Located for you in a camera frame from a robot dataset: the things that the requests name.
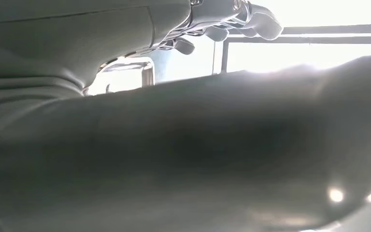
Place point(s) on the dark window frame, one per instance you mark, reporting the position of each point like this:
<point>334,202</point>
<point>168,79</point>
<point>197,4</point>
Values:
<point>332,29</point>

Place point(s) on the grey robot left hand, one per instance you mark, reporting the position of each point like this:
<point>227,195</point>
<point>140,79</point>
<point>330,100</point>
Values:
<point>179,153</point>

